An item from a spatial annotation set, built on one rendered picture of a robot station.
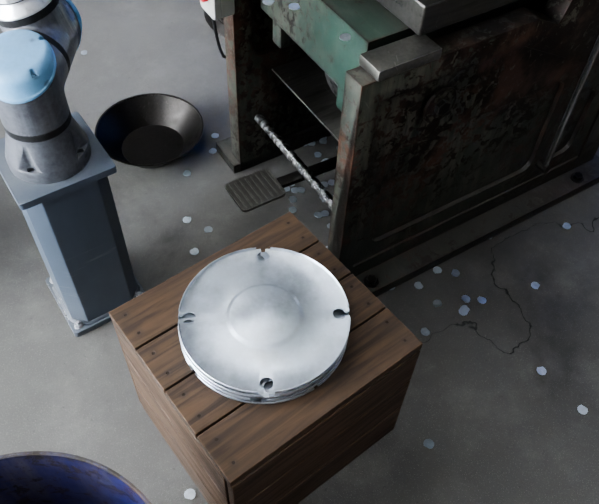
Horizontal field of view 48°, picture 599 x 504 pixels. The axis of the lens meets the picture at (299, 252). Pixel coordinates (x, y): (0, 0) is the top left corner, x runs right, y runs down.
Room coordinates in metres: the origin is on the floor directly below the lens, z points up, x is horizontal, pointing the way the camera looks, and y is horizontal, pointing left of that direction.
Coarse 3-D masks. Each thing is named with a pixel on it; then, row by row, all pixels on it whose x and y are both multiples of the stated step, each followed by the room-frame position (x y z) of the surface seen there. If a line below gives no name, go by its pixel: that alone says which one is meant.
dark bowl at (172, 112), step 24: (144, 96) 1.57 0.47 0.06; (168, 96) 1.57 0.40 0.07; (120, 120) 1.49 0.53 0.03; (144, 120) 1.52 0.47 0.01; (168, 120) 1.53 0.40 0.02; (192, 120) 1.50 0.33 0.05; (120, 144) 1.43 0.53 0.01; (144, 144) 1.44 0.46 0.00; (168, 144) 1.44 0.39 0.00; (192, 144) 1.40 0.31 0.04
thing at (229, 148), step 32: (256, 0) 1.39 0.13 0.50; (224, 32) 1.39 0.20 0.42; (256, 32) 1.39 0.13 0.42; (256, 64) 1.38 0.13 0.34; (256, 96) 1.38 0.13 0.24; (288, 96) 1.45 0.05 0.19; (256, 128) 1.38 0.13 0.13; (288, 128) 1.45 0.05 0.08; (320, 128) 1.50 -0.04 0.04; (224, 160) 1.39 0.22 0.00; (256, 160) 1.38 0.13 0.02
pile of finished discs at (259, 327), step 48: (192, 288) 0.67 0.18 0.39; (240, 288) 0.68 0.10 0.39; (288, 288) 0.68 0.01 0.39; (336, 288) 0.69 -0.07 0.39; (192, 336) 0.58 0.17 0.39; (240, 336) 0.58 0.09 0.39; (288, 336) 0.58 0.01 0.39; (336, 336) 0.59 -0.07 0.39; (240, 384) 0.50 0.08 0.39; (288, 384) 0.50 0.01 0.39
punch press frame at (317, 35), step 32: (288, 0) 1.27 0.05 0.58; (320, 0) 1.17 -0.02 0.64; (352, 0) 1.18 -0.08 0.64; (544, 0) 1.33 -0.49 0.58; (288, 32) 1.27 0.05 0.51; (320, 32) 1.17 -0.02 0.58; (352, 32) 1.08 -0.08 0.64; (384, 32) 1.08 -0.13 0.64; (448, 32) 1.15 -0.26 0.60; (320, 64) 1.16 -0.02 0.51; (352, 64) 1.07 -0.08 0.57; (320, 192) 1.12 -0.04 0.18
